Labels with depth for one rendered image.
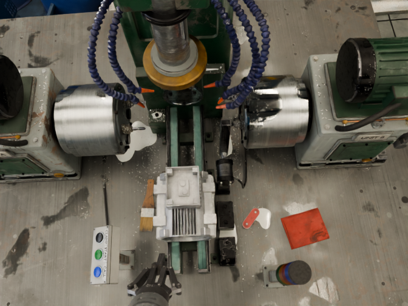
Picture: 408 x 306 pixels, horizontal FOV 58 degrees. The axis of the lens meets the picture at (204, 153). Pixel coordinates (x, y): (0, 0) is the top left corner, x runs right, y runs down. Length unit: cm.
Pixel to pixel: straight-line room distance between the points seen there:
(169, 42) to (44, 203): 90
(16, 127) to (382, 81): 108
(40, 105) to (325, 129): 90
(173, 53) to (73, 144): 49
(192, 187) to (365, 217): 72
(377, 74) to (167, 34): 57
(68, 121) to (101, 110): 11
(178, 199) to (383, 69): 68
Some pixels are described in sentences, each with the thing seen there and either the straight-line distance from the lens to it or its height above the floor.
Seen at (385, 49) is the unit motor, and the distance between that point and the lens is 115.
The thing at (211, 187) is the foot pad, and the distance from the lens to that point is 117.
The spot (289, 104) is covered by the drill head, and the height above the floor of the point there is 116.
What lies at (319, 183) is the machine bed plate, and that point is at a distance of 151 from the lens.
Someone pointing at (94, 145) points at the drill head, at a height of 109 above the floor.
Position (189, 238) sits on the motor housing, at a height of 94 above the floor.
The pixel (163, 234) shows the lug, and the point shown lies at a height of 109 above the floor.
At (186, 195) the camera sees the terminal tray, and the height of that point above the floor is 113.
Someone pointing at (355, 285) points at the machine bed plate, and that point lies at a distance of 149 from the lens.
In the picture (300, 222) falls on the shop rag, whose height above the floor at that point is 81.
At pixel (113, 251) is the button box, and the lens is 118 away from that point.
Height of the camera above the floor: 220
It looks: 70 degrees down
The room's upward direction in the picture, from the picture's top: 4 degrees counter-clockwise
